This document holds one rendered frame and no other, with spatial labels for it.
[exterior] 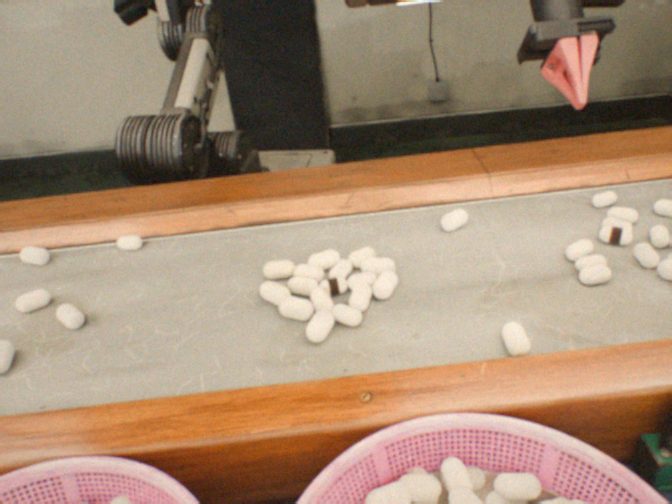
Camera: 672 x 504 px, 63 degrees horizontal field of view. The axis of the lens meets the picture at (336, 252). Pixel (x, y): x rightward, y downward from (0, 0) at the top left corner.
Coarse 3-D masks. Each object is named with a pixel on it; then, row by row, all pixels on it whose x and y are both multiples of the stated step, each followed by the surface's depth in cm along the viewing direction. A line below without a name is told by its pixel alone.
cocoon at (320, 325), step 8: (320, 312) 54; (328, 312) 54; (312, 320) 53; (320, 320) 53; (328, 320) 53; (312, 328) 52; (320, 328) 52; (328, 328) 53; (312, 336) 52; (320, 336) 52
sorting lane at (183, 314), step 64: (576, 192) 73; (640, 192) 71; (0, 256) 72; (64, 256) 71; (128, 256) 70; (192, 256) 68; (256, 256) 67; (384, 256) 64; (448, 256) 63; (512, 256) 62; (0, 320) 61; (128, 320) 59; (192, 320) 58; (256, 320) 57; (384, 320) 55; (448, 320) 54; (512, 320) 54; (576, 320) 53; (640, 320) 52; (0, 384) 53; (64, 384) 52; (128, 384) 51; (192, 384) 50; (256, 384) 50
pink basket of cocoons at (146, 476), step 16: (48, 464) 41; (64, 464) 41; (80, 464) 41; (96, 464) 41; (112, 464) 41; (128, 464) 40; (144, 464) 40; (0, 480) 40; (16, 480) 41; (32, 480) 41; (48, 480) 41; (64, 480) 41; (80, 480) 42; (96, 480) 42; (112, 480) 41; (128, 480) 41; (144, 480) 40; (160, 480) 39; (0, 496) 41; (16, 496) 41; (32, 496) 41; (48, 496) 42; (64, 496) 42; (80, 496) 42; (96, 496) 42; (112, 496) 42; (128, 496) 41; (144, 496) 41; (160, 496) 40; (176, 496) 39; (192, 496) 38
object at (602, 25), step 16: (544, 0) 68; (560, 0) 67; (576, 0) 67; (544, 16) 68; (560, 16) 66; (576, 16) 66; (608, 16) 65; (528, 32) 66; (608, 32) 66; (528, 48) 69
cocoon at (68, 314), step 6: (60, 306) 59; (66, 306) 59; (72, 306) 59; (60, 312) 58; (66, 312) 58; (72, 312) 58; (78, 312) 58; (60, 318) 58; (66, 318) 57; (72, 318) 57; (78, 318) 58; (66, 324) 57; (72, 324) 57; (78, 324) 58
